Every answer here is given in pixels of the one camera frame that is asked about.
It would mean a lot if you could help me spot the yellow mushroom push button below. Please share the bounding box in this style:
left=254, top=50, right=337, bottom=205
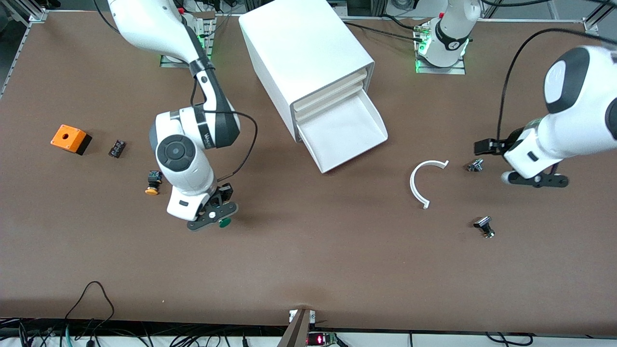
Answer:
left=145, top=170, right=163, bottom=196

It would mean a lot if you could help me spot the white curved plastic arc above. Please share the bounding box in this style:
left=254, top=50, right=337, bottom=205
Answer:
left=410, top=160, right=450, bottom=210

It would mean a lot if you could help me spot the red display electronics board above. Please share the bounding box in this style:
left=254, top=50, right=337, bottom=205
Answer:
left=307, top=332, right=338, bottom=347

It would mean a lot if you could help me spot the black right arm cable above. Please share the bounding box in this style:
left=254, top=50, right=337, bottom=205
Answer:
left=189, top=72, right=259, bottom=184

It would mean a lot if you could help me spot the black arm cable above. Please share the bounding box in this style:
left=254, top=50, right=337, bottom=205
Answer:
left=189, top=72, right=259, bottom=184
left=496, top=27, right=617, bottom=143

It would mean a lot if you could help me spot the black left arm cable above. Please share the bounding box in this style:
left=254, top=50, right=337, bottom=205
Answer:
left=496, top=27, right=617, bottom=143

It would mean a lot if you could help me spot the thin black looped cable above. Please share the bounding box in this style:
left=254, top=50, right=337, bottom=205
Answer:
left=64, top=281, right=115, bottom=333

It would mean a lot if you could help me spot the aluminium frame rail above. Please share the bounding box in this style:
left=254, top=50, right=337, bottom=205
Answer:
left=0, top=0, right=49, bottom=97
left=482, top=14, right=603, bottom=32

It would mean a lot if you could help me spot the orange button enclosure box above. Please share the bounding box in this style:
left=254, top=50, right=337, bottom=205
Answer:
left=51, top=124, right=93, bottom=156

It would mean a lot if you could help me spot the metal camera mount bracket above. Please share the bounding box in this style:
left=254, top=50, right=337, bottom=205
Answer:
left=277, top=308, right=316, bottom=347

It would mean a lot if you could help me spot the black cable behind cabinet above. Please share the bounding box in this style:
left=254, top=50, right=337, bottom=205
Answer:
left=343, top=14, right=427, bottom=44

